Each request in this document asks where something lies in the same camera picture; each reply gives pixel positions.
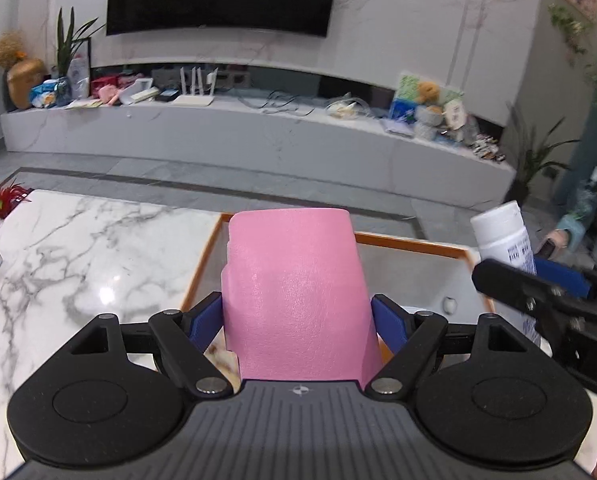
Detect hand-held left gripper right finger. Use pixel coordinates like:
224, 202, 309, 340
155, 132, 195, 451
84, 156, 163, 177
369, 294, 527, 398

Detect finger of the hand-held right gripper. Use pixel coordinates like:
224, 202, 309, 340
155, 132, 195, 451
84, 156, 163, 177
533, 257, 597, 303
471, 258, 580, 323

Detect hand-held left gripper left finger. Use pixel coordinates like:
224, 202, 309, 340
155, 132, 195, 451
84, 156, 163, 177
71, 291, 230, 399

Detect white plastic bottle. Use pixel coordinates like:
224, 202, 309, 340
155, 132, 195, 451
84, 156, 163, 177
470, 200, 544, 347

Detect pink leather pouch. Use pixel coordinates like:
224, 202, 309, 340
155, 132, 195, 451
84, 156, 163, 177
220, 207, 383, 394

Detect potted floor plant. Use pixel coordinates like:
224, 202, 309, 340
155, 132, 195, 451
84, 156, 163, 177
505, 102, 582, 207

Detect group of small bottles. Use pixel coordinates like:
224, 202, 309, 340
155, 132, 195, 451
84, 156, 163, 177
470, 134, 507, 164

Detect white marble tv console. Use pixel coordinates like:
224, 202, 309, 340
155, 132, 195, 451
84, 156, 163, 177
0, 94, 517, 212

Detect white greeting card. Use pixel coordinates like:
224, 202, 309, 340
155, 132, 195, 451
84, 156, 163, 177
443, 99, 467, 129

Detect white knitted pot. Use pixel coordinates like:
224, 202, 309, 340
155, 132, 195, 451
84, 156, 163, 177
415, 104, 445, 139

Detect brown teddy bear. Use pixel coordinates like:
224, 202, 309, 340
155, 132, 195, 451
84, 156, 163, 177
417, 81, 442, 106

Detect white router with antennas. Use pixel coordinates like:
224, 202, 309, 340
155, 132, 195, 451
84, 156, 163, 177
171, 65, 218, 107

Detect white plastic tray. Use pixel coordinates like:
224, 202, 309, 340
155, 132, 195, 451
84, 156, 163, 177
119, 78, 160, 106

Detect pink plush item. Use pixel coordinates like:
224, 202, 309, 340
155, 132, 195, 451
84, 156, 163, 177
96, 84, 122, 107

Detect hanging ivy plant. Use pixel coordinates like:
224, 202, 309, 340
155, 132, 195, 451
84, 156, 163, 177
547, 3, 597, 87

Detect blue glass vase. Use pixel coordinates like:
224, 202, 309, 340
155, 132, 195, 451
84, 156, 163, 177
53, 75, 74, 107

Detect blue white snack bag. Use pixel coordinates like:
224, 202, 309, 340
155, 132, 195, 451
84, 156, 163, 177
30, 82, 60, 109

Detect golden round vase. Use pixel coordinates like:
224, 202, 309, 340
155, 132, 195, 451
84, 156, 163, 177
6, 58, 47, 110

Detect green leafy plant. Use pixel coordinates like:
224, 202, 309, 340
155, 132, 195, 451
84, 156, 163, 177
53, 7, 107, 79

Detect dried yellow flowers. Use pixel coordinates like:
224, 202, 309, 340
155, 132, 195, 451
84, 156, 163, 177
0, 31, 28, 69

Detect black cables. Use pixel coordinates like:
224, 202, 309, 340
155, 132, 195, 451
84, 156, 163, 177
237, 89, 310, 117

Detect black picture frame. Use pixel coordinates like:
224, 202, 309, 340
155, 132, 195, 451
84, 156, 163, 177
68, 37, 92, 99

